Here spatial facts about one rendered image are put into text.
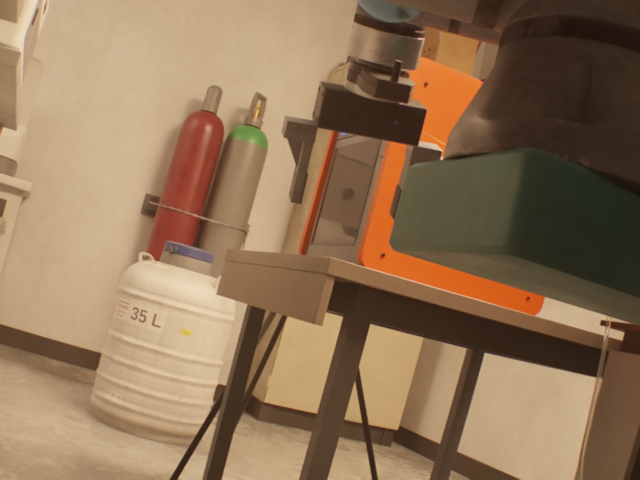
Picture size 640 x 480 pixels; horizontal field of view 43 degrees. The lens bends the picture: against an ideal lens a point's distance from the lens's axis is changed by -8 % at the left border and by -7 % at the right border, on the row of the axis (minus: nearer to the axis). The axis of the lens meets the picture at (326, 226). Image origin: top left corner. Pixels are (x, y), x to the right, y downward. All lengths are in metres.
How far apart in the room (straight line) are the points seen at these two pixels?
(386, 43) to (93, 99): 3.66
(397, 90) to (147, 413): 2.28
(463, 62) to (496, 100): 4.39
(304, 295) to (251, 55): 3.32
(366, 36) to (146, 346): 2.21
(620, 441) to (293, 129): 0.94
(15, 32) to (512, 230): 1.23
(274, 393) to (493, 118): 3.97
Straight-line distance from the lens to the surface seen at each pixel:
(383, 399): 4.66
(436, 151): 1.09
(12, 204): 3.88
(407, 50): 1.03
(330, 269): 1.51
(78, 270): 4.55
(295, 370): 4.45
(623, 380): 1.70
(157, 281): 3.10
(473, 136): 0.52
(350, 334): 1.56
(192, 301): 3.08
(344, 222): 1.74
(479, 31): 0.91
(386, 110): 1.06
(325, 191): 1.91
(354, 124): 1.05
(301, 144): 1.07
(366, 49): 1.02
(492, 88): 0.54
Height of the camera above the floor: 0.61
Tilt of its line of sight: 6 degrees up
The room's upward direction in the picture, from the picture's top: 15 degrees clockwise
